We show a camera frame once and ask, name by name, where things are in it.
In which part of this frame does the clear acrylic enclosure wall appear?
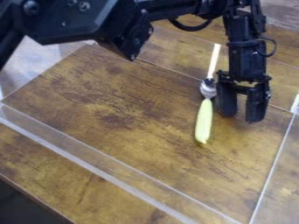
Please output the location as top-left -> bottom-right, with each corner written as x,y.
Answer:
0,0 -> 299,224

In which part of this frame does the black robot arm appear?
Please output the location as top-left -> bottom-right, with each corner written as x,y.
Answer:
0,0 -> 275,123

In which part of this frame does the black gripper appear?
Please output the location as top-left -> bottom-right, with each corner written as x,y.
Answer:
216,0 -> 276,123

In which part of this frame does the green handled metal spoon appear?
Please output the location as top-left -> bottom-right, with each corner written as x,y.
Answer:
195,78 -> 216,144

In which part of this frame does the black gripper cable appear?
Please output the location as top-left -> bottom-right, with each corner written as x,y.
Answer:
255,36 -> 278,59

